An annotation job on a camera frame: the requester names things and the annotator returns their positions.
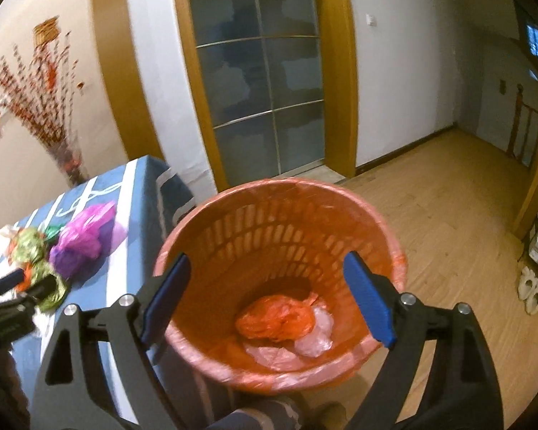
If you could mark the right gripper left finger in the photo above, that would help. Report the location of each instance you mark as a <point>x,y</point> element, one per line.
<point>71,390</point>

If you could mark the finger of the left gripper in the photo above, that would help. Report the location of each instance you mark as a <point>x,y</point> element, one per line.
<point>41,289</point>
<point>11,280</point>

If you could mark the red plastic bag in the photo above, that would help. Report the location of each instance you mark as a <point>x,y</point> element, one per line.
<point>277,318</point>

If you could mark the clear bubble wrap bag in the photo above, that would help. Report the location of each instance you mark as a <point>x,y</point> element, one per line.
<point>319,340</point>

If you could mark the light green plastic bag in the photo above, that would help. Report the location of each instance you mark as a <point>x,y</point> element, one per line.
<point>32,244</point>

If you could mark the orange plastic bag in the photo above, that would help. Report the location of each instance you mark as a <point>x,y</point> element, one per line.
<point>19,262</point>

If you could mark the dark green plastic bag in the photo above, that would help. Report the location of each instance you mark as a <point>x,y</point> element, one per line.
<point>51,233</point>

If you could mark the magenta purple plastic bag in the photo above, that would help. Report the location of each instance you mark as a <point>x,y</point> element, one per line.
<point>79,241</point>

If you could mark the blue white striped tablecloth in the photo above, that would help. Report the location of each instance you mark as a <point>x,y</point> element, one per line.
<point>150,200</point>

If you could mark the orange plastic waste basket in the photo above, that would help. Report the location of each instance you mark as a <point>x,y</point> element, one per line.
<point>275,236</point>

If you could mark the red berry branch vase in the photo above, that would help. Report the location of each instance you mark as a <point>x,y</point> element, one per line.
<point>40,94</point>

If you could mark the wooden stair railing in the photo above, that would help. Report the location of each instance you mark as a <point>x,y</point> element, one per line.
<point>523,138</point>

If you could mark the dark glass door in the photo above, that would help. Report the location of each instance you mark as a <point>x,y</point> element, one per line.
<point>261,65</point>

